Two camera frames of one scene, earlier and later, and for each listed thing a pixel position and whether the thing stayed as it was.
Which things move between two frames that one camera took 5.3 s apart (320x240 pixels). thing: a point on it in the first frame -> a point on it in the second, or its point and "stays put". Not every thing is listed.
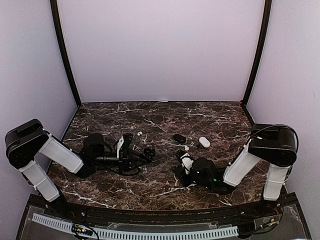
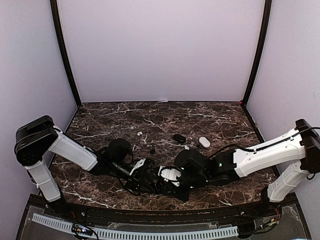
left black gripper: (125, 160) -> (132, 181)
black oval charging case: (179, 138) stays put
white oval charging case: (204, 142) stays put
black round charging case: (149, 152) -> (161, 186)
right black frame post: (261, 50) stays put
